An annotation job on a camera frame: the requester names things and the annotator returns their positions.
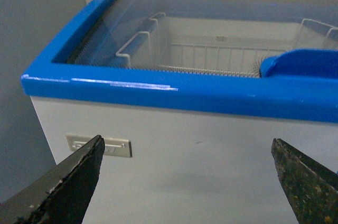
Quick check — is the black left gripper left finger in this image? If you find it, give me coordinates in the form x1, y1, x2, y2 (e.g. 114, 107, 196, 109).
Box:
1, 135, 105, 223

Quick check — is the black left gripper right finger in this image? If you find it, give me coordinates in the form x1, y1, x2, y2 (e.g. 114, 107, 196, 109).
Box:
271, 138, 337, 223

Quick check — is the white chest freezer blue rim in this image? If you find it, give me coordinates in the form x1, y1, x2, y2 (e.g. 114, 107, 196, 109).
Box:
21, 0, 337, 223

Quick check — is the glass sliding freezer lid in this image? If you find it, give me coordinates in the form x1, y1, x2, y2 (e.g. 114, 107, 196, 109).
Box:
67, 0, 337, 69

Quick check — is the blue lid handle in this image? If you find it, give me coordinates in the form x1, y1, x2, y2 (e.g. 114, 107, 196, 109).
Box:
260, 49, 337, 79

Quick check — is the white wire basket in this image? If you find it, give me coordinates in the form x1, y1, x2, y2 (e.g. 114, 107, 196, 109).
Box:
115, 12, 337, 78

